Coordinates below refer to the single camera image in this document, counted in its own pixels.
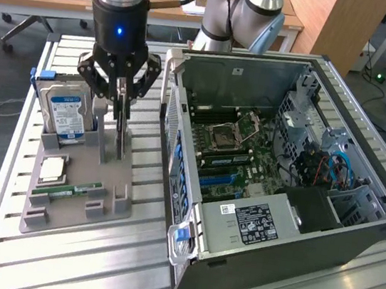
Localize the CPU socket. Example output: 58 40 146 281
206 120 240 152

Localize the silver disk bay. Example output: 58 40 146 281
321 179 386 233

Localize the wooden cabinet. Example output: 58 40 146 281
277 0 386 82

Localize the black wire bundle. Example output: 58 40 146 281
286 145 338 194

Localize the light blue SATA wire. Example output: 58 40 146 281
325 149 359 192

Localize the silver drive cage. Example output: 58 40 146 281
267 70 363 182

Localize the white paper stack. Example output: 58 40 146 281
175 0 209 18

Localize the grey parts rack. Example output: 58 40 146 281
17 86 149 250

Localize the hard drive with blue label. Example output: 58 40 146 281
20 64 105 148

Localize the blue case latch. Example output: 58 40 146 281
172 221 194 248

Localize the grey power supply unit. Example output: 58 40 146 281
194 183 307 267

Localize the silver CPU chip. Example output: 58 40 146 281
38 157 68 184

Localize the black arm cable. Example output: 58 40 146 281
213 0 244 42

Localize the silver chipset heatsink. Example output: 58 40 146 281
249 182 266 199

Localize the white socket box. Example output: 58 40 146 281
355 40 377 75

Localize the silver hard disk drive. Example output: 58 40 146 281
30 74 98 144

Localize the black Nvidia graphics card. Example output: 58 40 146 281
108 78 137 163

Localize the silver socket cover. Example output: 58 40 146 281
232 107 264 145

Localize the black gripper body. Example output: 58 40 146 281
81 0 156 83

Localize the blue expansion slot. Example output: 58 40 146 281
197 169 244 192

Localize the dark grey PC case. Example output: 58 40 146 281
132 36 386 289

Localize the green RAM stick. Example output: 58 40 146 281
199 148 253 173
35 174 104 204

